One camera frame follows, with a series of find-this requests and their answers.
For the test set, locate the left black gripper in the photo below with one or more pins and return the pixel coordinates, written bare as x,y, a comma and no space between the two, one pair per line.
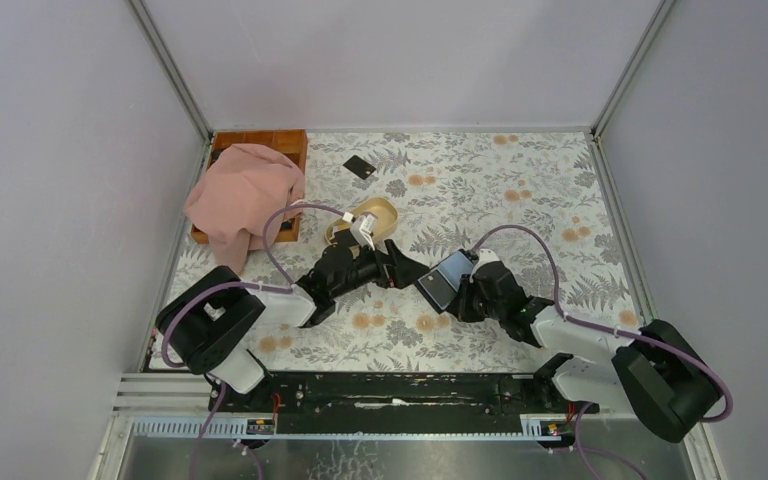
393,269

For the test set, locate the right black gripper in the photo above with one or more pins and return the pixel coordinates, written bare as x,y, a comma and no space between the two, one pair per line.
460,307

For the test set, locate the black card holder wallet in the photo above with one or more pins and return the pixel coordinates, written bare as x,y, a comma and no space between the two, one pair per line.
455,266

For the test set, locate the black credit card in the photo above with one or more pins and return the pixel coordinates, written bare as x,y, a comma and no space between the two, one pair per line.
437,290
359,167

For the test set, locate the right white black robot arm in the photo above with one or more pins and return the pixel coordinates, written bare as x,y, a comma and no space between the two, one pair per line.
652,373

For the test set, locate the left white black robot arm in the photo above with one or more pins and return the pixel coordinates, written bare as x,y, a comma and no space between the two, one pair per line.
202,330

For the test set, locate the beige oval tray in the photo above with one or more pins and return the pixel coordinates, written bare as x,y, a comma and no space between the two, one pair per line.
388,216

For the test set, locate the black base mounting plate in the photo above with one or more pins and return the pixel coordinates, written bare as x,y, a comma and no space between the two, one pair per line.
398,401

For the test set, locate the wooden compartment box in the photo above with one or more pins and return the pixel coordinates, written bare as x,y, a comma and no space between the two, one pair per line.
291,143

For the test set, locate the pink cloth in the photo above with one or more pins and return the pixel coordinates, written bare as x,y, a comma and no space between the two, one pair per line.
232,202

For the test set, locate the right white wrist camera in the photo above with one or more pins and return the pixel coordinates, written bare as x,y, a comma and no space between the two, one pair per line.
482,257

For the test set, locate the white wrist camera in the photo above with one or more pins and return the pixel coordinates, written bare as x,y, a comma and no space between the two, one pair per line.
361,229
482,257

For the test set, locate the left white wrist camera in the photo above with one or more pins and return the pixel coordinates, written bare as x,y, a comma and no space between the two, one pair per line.
361,229

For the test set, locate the aluminium front rail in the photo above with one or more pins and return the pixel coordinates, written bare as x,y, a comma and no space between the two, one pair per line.
521,428

